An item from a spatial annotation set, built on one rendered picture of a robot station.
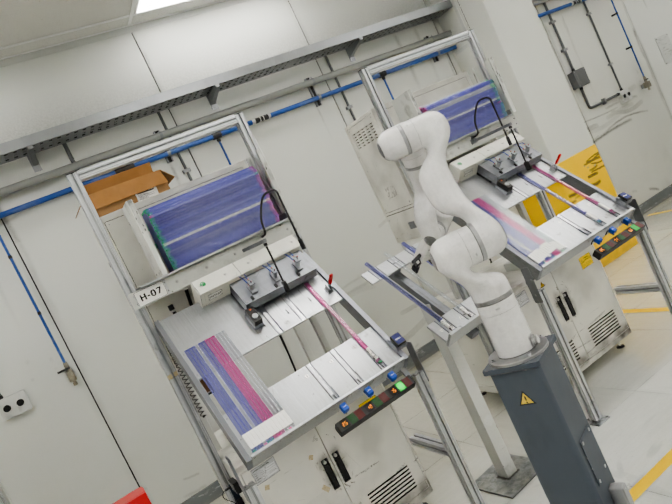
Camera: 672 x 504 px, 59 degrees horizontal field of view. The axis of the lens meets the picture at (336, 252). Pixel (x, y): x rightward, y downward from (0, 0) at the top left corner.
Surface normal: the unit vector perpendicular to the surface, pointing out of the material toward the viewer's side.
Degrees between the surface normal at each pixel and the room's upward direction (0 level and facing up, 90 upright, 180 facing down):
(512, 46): 90
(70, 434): 90
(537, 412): 90
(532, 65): 90
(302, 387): 47
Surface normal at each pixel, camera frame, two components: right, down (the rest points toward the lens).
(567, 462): -0.54, 0.32
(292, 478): 0.42, -0.13
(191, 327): 0.01, -0.71
